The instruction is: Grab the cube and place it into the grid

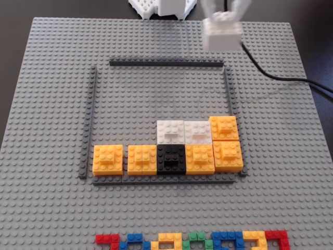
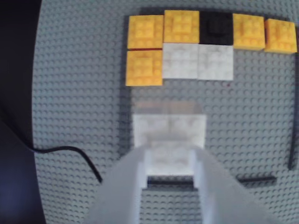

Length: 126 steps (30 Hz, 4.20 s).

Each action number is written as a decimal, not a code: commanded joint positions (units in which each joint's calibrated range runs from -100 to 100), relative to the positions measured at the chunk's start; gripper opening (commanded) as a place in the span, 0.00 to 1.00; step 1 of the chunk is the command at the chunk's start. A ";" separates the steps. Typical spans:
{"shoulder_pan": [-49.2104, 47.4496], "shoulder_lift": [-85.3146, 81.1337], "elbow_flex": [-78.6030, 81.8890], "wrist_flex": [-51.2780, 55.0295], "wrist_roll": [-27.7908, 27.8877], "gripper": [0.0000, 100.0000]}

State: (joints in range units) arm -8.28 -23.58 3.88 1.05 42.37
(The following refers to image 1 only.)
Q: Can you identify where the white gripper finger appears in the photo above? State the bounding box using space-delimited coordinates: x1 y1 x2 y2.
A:
232 0 253 21
199 0 219 21

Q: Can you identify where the white lego cube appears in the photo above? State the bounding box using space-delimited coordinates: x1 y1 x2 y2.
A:
202 11 244 52
184 120 213 146
157 119 186 146

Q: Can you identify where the yellow lego cube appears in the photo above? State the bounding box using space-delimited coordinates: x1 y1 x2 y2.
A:
127 144 158 177
212 140 245 173
92 144 124 177
185 144 216 176
209 116 239 143

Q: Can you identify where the black lego cube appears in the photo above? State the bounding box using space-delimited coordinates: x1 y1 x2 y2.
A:
157 144 187 176

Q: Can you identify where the dark grey lego strip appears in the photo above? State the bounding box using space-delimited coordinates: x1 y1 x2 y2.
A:
108 56 225 67
223 66 248 178
92 174 237 186
79 65 98 180

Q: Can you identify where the grey lego baseplate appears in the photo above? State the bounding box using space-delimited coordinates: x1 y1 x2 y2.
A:
0 17 333 250

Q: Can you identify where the yellow lego brick letter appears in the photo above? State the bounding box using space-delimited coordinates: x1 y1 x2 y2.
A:
243 231 268 250
150 232 183 250

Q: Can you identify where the blue lego brick letter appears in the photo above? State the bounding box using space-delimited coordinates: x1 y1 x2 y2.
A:
212 231 245 250
119 233 152 250

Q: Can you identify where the green lego brick letter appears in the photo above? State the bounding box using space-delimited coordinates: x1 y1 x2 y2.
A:
181 231 214 250

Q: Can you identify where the red lego brick letter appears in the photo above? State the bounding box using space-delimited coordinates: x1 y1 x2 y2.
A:
264 230 291 250
95 233 120 250

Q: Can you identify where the black cable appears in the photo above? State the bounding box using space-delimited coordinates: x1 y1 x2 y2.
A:
222 0 333 101

